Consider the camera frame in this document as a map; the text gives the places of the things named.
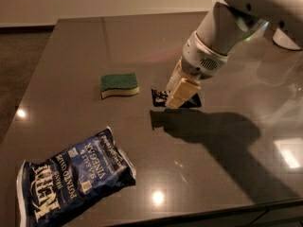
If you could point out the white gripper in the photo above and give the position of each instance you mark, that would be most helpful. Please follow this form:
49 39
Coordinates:
199 58

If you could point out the black rxbar chocolate wrapper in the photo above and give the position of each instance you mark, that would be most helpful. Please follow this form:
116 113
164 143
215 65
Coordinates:
159 99

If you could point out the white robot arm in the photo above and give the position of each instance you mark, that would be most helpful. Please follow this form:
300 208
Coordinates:
225 25

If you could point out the green and yellow sponge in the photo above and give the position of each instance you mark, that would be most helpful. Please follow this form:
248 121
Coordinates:
119 85

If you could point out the blue kettle chips bag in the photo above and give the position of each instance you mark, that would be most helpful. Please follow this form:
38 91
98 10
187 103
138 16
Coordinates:
60 188

